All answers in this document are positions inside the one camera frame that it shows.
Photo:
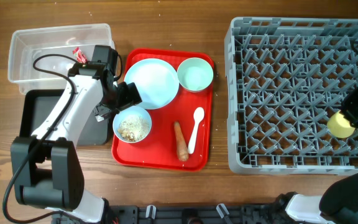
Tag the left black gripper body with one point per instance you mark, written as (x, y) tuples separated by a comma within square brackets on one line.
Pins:
[(105, 110)]

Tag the yellow plastic cup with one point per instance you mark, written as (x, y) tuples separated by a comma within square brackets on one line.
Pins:
[(339, 126)]

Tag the blue bowl with food scraps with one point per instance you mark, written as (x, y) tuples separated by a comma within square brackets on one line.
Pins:
[(132, 125)]

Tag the red snack wrapper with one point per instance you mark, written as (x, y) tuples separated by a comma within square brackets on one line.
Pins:
[(79, 55)]

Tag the mint green bowl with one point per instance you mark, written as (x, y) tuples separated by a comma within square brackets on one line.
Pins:
[(195, 74)]

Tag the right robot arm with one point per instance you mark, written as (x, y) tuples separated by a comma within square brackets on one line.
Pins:
[(339, 204)]

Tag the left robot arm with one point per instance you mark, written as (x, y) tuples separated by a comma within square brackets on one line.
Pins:
[(46, 170)]

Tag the grey dishwasher rack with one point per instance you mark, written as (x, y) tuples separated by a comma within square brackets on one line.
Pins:
[(285, 78)]

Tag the light blue plate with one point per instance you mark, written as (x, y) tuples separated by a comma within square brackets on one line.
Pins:
[(156, 81)]

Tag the red serving tray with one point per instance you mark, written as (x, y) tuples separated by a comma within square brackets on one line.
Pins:
[(159, 150)]

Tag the black plastic bin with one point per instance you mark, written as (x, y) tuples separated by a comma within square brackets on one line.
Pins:
[(38, 105)]

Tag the white plastic spoon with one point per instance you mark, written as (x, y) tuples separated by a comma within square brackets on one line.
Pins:
[(198, 117)]

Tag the clear plastic bin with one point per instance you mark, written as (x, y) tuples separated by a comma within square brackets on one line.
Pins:
[(28, 45)]

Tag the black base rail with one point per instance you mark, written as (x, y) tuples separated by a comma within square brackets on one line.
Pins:
[(183, 215)]

